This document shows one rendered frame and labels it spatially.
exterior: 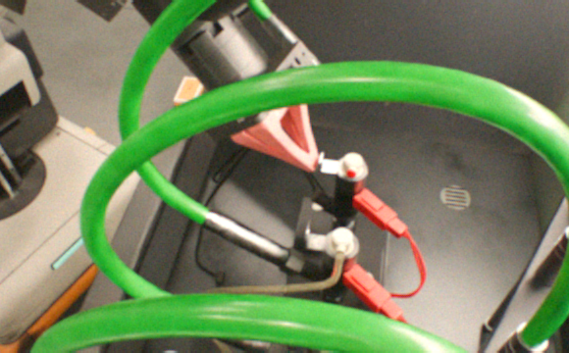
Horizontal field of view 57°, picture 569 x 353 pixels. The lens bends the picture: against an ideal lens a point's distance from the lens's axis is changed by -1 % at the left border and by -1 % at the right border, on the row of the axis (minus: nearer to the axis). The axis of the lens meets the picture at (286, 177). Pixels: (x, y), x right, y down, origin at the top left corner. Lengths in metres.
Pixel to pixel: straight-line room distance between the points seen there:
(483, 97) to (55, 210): 1.45
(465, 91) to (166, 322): 0.12
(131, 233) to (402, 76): 0.49
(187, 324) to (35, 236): 1.38
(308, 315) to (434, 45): 0.64
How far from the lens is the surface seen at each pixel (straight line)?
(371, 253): 0.57
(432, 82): 0.18
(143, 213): 0.65
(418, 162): 0.85
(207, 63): 0.42
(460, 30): 0.75
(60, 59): 2.55
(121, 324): 0.19
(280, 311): 0.16
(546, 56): 0.80
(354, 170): 0.46
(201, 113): 0.21
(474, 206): 0.82
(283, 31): 0.53
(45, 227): 1.55
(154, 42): 0.30
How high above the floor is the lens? 1.46
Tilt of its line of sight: 51 degrees down
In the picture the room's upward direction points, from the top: straight up
